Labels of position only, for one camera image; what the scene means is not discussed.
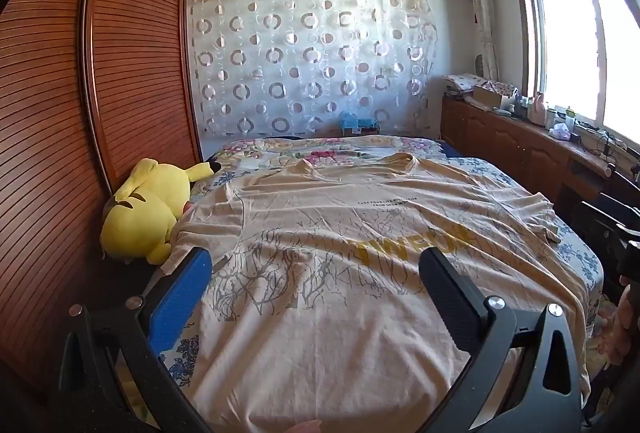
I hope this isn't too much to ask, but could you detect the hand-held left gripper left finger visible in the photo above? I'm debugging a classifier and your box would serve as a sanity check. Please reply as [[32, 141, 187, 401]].
[[55, 247, 216, 433]]

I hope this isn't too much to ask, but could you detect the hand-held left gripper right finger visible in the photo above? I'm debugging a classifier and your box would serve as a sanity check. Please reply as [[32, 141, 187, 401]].
[[419, 247, 584, 433]]

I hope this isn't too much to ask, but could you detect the beige printed t-shirt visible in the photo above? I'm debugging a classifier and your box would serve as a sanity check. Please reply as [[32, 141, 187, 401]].
[[160, 153, 601, 433]]

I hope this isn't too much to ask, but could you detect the yellow plush toy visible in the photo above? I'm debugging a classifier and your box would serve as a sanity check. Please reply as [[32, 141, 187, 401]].
[[100, 158, 222, 266]]

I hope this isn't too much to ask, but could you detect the blue floral bedspread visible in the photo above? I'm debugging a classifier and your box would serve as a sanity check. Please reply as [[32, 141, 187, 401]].
[[165, 138, 608, 394]]

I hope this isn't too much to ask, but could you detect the wooden low cabinet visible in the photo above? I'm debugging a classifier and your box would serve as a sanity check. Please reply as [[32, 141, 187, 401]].
[[439, 95, 623, 211]]

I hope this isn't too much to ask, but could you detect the pink floral cloth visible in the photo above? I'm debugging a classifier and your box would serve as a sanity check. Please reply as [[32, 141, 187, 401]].
[[597, 298, 640, 366]]

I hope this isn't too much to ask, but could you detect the black chair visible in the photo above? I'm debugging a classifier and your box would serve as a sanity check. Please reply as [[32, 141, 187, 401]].
[[565, 170, 640, 286]]

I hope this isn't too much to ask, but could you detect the pink floral quilt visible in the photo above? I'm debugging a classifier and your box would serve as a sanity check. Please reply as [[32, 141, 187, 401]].
[[217, 135, 443, 171]]

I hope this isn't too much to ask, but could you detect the blue tissue box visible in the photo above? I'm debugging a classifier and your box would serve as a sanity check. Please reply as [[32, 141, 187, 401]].
[[338, 111, 380, 138]]

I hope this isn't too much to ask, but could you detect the cardboard box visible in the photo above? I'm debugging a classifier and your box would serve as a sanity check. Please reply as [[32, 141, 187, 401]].
[[472, 83, 519, 112]]

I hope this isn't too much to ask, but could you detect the pink bottle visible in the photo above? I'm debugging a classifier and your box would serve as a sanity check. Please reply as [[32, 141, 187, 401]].
[[529, 91, 547, 124]]

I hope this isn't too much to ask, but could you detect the folded floral cloth stack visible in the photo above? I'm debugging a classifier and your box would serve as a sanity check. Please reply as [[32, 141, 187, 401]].
[[442, 73, 488, 94]]

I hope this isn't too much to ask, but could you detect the wooden slatted wardrobe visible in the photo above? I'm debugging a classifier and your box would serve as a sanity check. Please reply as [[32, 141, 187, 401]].
[[0, 0, 204, 396]]

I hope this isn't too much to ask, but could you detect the sheer circle-patterned curtain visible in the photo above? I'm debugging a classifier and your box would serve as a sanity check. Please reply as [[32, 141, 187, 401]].
[[186, 0, 439, 140]]

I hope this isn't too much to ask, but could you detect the wooden framed window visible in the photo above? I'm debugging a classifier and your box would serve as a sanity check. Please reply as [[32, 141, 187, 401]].
[[506, 0, 640, 151]]

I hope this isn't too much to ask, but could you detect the white patterned window curtain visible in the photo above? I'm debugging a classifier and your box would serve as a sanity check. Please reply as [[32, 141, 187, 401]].
[[460, 0, 502, 82]]

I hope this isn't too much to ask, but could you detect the power strip with cables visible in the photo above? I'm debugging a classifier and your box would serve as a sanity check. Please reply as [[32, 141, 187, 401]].
[[574, 120, 630, 160]]

